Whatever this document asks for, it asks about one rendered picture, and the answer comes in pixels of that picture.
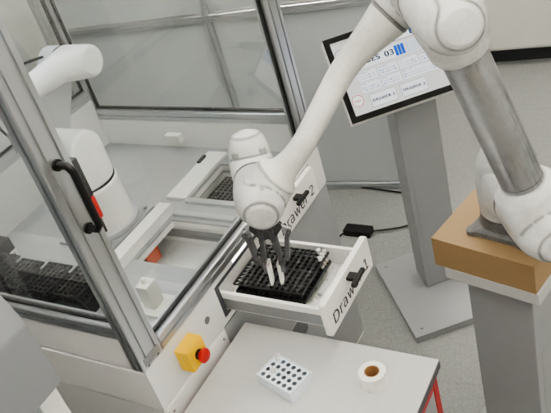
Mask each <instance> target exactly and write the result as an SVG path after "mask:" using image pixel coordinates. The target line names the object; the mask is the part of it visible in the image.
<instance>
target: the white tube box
mask: <svg viewBox="0 0 551 413"><path fill-rule="evenodd" d="M279 356H280V360H279V361H276V359H275V356H273V357H272V358H271V359H270V360H269V361H268V362H267V363H266V364H265V365H264V366H263V367H262V368H261V369H260V370H259V371H258V372H257V373H256V376H257V379H258V382H259V383H260V384H261V385H262V386H264V387H266V388H268V389H270V390H271V391H272V392H274V393H276V394H278V395H280V396H281V397H283V398H284V399H286V400H288V401H289V402H292V403H295V402H296V401H297V400H298V398H299V397H300V396H301V395H302V394H303V393H304V392H305V391H306V390H307V389H308V388H309V387H310V386H311V385H312V384H313V383H314V382H315V380H314V378H313V375H312V372H311V371H310V370H308V369H306V368H304V367H302V366H300V365H298V364H297V363H295V362H293V361H291V360H289V359H287V358H286V357H284V356H282V355H280V354H279ZM271 366H274V367H275V373H274V374H272V373H271V371H270V367H271Z"/></svg>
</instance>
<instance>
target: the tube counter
mask: <svg viewBox="0 0 551 413"><path fill-rule="evenodd" d="M418 49H421V46H420V44H419V43H418V42H417V40H416V39H415V38H413V39H409V40H406V41H403V42H401V43H396V44H394V45H391V46H388V47H386V48H384V49H383V50H382V52H383V54H384V56H385V60H389V59H391V58H394V57H398V56H401V55H403V54H406V53H409V52H413V51H416V50H418Z"/></svg>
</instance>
